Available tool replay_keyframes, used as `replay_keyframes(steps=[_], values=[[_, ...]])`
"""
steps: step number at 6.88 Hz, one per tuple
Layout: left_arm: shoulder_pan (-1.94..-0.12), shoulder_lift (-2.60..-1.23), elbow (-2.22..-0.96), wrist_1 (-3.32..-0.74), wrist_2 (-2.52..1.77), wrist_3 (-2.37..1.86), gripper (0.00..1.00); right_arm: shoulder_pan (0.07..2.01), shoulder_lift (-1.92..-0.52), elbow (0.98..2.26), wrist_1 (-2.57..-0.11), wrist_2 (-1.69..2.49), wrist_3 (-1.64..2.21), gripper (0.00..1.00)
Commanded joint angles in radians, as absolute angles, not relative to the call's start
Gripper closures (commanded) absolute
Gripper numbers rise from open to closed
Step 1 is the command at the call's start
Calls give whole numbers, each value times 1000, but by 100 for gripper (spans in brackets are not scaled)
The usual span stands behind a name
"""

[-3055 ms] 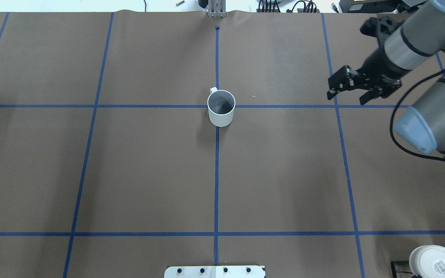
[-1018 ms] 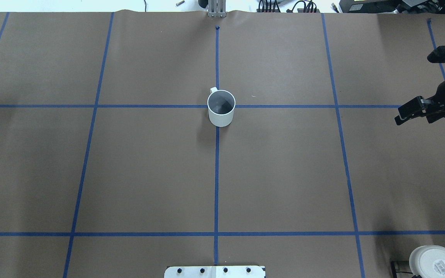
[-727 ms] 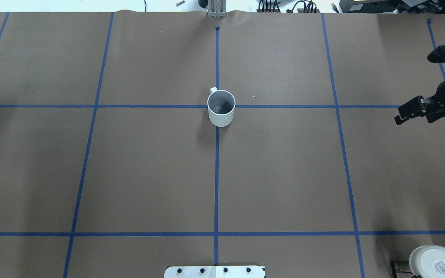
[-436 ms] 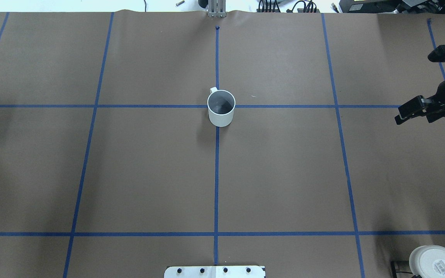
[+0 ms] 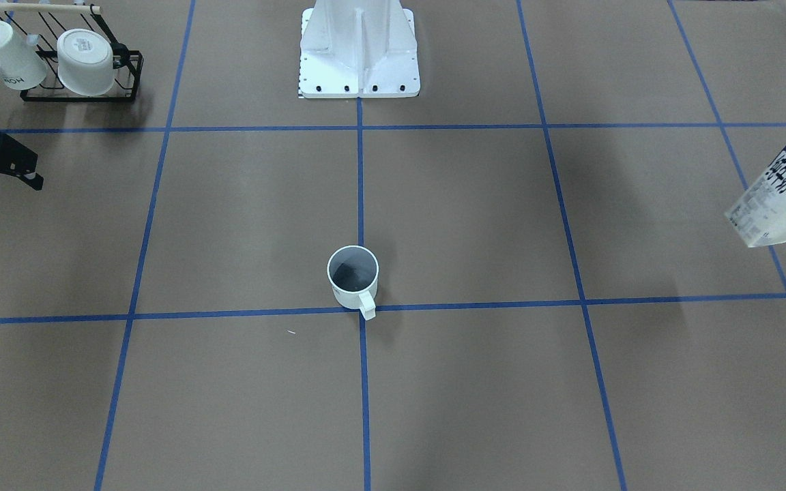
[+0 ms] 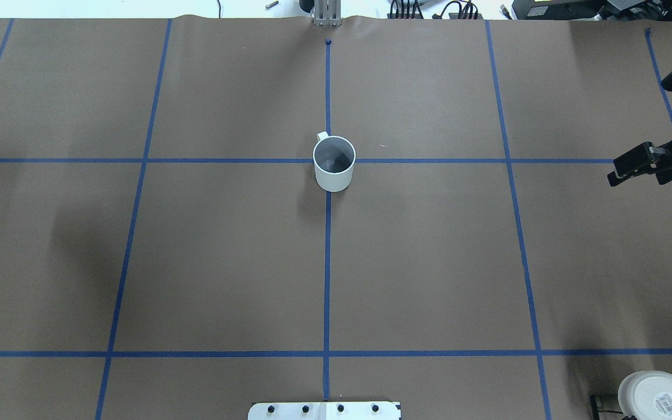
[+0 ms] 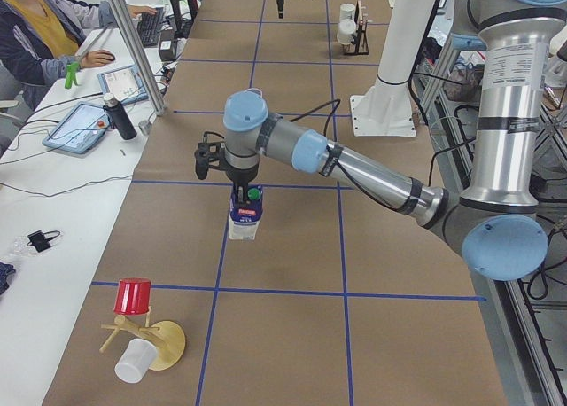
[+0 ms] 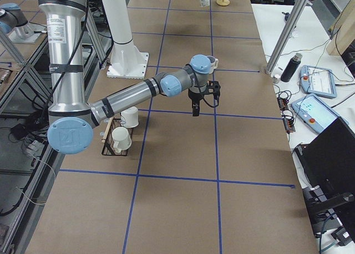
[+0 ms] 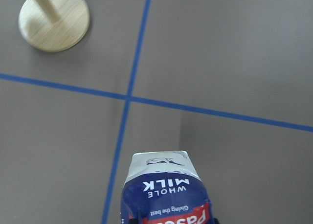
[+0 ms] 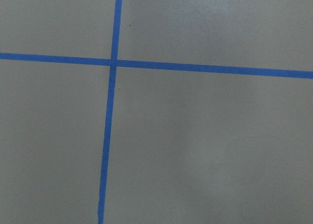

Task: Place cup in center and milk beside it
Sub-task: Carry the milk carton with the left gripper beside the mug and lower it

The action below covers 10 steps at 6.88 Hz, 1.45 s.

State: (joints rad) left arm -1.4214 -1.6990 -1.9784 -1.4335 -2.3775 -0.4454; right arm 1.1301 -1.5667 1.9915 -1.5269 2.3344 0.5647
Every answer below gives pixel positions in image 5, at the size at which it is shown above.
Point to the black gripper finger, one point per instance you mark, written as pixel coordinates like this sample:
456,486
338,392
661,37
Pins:
34,180

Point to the white tilted cup on rack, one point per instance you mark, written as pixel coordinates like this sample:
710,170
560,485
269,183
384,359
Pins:
20,66

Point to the white upside-down cup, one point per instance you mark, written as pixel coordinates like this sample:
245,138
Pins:
85,62

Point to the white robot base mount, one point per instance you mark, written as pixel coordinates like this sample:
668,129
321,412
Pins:
358,49

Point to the wooden rack handle rod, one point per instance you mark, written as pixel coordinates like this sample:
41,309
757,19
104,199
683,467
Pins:
51,8

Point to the black wire cup rack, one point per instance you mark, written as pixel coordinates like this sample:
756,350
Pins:
42,29

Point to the white mug with handle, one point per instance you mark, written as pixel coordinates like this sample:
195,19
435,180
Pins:
353,274

